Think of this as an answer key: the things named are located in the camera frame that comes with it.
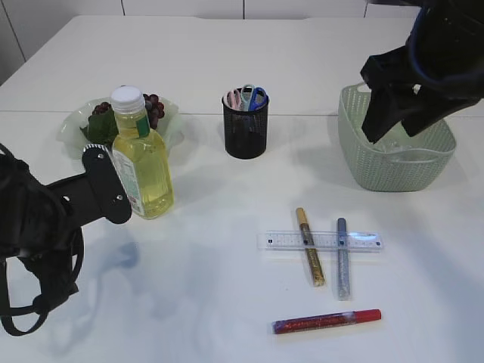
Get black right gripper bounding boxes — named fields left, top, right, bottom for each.
left=361, top=1, right=483, bottom=144

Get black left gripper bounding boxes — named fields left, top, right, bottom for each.
left=1, top=145, right=84, bottom=314

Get clear plastic sheet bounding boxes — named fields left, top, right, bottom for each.
left=373, top=138, right=412, bottom=154

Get dark red grape bunch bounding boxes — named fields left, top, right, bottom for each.
left=79, top=93, right=168, bottom=146

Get yellow tea bottle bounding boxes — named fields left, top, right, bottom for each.
left=110, top=85, right=175, bottom=219

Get silver glitter pen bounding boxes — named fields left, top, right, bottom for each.
left=337, top=218, right=351, bottom=301

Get clear plastic ruler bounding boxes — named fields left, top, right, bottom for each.
left=257, top=231, right=383, bottom=253

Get blue capped scissors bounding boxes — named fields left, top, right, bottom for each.
left=240, top=84, right=268, bottom=112

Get gold glitter pen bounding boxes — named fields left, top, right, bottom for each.
left=296, top=207, right=325, bottom=287

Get pink capped scissors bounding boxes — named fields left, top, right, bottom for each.
left=224, top=88, right=244, bottom=111

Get green woven plastic basket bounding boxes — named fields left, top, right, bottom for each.
left=338, top=83, right=457, bottom=192

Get green wavy glass plate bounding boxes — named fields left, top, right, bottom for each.
left=56, top=97, right=185, bottom=160

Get black mesh pen cup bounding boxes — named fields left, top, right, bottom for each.
left=222, top=92, right=269, bottom=160

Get red glitter pen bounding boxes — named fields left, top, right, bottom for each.
left=271, top=309, right=382, bottom=335

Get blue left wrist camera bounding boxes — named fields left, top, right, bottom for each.
left=48, top=144, right=132, bottom=228

